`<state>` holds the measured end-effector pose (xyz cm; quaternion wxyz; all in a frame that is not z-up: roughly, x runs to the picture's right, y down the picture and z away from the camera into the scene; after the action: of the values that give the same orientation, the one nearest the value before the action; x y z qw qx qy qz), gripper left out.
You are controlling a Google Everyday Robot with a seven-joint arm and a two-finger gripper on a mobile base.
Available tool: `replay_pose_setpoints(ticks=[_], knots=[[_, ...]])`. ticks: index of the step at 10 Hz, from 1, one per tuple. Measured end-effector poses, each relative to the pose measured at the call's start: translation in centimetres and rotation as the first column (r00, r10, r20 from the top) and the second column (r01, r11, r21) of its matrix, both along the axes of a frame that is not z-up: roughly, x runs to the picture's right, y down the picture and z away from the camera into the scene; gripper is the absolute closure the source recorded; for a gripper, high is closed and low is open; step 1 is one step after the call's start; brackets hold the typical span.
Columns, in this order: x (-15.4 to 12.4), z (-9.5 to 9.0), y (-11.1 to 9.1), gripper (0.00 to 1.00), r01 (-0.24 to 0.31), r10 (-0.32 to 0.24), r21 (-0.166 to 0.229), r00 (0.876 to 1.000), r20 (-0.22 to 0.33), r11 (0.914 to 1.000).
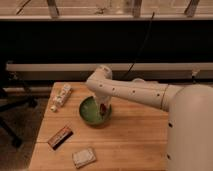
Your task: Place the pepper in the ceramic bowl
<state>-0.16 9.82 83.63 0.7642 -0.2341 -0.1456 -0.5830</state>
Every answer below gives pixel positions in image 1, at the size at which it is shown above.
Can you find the red pepper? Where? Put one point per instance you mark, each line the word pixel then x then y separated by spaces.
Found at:
pixel 103 109

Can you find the brown chocolate bar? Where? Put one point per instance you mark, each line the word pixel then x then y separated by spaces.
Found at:
pixel 60 137

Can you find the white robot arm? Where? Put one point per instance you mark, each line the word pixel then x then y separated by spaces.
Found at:
pixel 190 115

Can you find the white square packet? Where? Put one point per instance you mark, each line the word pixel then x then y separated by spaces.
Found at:
pixel 83 157

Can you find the green ceramic bowl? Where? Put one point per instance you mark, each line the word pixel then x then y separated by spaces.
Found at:
pixel 89 112

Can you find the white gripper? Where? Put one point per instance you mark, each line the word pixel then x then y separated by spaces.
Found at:
pixel 101 99

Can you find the black office chair base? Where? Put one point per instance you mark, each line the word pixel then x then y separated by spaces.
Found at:
pixel 29 100

